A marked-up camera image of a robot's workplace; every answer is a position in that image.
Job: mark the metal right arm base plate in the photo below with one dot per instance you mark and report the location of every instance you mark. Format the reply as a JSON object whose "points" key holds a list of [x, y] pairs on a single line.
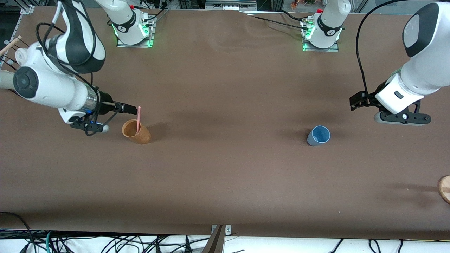
{"points": [[133, 45]]}

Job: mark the pink straw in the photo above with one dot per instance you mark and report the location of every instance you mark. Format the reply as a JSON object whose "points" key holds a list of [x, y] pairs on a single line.
{"points": [[139, 119]]}

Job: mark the blue cup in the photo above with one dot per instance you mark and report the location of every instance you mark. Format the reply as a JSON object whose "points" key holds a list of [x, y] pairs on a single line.
{"points": [[318, 135]]}

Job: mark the dark camera stand bar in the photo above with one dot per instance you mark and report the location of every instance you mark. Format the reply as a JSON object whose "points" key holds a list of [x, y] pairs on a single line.
{"points": [[214, 244]]}

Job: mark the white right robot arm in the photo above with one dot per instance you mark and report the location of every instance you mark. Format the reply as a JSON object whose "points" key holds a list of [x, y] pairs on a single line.
{"points": [[52, 88]]}

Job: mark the brown table cover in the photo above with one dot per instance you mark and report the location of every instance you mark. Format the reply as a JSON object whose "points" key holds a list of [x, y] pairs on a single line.
{"points": [[225, 182]]}

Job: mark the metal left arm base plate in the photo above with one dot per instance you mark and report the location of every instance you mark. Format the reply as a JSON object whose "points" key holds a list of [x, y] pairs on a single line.
{"points": [[320, 50]]}

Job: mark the orange background item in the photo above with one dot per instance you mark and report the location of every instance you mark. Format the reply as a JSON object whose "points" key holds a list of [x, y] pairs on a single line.
{"points": [[302, 3]]}

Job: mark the aluminium frame rail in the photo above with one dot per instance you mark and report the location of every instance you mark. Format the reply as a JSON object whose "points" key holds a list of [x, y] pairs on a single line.
{"points": [[26, 10]]}

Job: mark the grey electronics box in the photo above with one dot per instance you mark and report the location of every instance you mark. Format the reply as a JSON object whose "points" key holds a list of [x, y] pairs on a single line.
{"points": [[228, 5]]}

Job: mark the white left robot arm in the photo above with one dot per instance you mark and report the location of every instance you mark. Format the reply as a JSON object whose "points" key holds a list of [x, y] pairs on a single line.
{"points": [[422, 73]]}

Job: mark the brown cup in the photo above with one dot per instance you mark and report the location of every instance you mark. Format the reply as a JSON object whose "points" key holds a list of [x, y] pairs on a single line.
{"points": [[144, 137]]}

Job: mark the round wooden board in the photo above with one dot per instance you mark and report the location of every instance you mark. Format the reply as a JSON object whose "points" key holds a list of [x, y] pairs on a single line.
{"points": [[445, 189]]}

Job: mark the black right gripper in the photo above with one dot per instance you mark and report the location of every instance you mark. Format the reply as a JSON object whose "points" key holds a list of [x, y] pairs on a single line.
{"points": [[104, 105]]}

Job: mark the thin wooden stick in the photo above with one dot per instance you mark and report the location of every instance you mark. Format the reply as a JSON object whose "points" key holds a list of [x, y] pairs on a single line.
{"points": [[12, 44]]}

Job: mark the small metal clamp bracket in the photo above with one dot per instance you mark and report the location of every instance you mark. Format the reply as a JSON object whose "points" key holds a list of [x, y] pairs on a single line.
{"points": [[227, 230]]}

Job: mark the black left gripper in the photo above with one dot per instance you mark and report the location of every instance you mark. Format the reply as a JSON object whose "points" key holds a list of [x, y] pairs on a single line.
{"points": [[365, 98]]}

